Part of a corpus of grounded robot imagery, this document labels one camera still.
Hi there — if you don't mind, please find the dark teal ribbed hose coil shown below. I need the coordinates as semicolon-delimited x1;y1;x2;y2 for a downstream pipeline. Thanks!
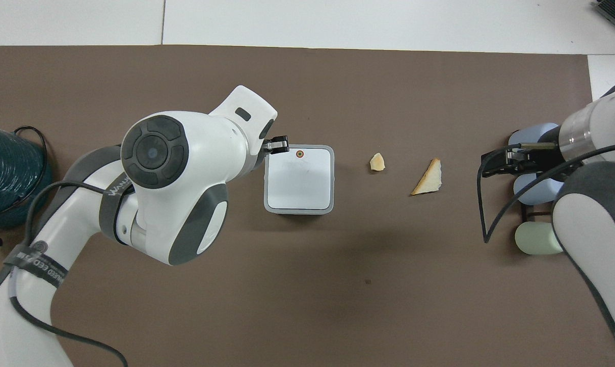
0;124;52;228

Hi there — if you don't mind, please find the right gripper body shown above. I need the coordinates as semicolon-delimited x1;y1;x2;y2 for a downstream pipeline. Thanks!
517;124;568;177

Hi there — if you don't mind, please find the pale green cup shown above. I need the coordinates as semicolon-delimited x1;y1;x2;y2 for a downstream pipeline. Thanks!
515;221;564;255

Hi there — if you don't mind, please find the triangular toast slice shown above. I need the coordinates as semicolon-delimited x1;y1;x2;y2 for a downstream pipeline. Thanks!
410;158;443;196

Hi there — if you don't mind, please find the light blue cup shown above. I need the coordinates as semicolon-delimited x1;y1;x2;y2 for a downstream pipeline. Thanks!
508;122;561;151
513;172;563;206

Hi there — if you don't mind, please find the black cable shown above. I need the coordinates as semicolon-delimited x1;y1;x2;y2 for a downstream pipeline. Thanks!
13;126;50;215
477;142;615;244
8;181;129;367

